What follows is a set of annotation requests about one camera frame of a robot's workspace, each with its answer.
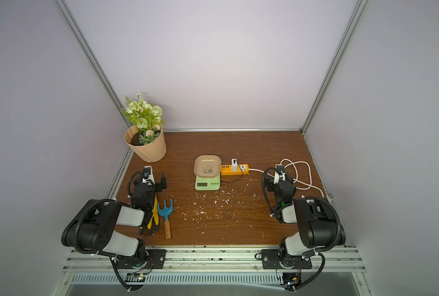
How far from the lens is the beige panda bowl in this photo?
0.96m

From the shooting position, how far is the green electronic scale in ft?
3.09

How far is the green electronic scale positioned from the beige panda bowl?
0.4 inches
